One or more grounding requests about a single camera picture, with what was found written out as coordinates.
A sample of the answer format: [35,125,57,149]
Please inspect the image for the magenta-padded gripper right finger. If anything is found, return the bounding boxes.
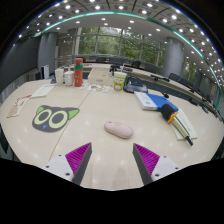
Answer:
[132,143,183,186]

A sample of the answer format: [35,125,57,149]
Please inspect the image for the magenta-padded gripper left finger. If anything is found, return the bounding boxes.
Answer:
[42,142,93,186]

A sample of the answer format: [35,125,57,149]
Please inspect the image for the pink computer mouse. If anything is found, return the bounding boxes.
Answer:
[103,120,135,140]

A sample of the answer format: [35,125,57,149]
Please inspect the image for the cat-face mouse pad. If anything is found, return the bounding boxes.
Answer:
[31,104,81,134]

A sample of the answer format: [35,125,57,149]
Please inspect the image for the black handheld microphone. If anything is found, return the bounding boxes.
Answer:
[160,103,194,147]

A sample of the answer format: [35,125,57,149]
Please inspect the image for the white booklet under microphone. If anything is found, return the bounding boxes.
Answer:
[171,107,198,141]

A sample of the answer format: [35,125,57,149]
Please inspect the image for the blue and white book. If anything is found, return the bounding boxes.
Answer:
[134,91,179,112]

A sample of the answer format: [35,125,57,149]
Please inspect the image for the colourful sticker sheet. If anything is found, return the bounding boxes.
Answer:
[79,83,111,93]

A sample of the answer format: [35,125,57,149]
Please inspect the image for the black gooseneck conference microphone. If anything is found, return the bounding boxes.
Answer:
[123,76,170,99]

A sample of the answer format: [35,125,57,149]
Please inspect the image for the white printed booklet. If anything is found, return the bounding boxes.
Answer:
[29,83,56,99]

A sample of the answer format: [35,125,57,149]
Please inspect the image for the red and white leaflet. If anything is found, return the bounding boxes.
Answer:
[6,94,33,119]

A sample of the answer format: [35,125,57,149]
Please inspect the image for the white lidded mug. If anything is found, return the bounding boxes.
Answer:
[63,70,75,87]

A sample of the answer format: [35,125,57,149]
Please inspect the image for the paper cup with straw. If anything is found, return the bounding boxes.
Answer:
[113,71,128,92]

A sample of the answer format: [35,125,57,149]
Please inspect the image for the black table microphone unit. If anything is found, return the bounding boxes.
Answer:
[150,73,171,83]

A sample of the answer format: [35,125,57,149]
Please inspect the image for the beige cardboard box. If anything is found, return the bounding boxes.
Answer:
[87,68,115,87]

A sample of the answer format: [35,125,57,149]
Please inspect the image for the red drink bottle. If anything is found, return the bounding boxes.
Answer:
[73,57,84,88]

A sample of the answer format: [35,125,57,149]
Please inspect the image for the row of dark chairs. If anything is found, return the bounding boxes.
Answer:
[74,54,214,101]

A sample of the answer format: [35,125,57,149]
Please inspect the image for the ceiling lights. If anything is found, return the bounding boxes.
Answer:
[13,0,224,78]

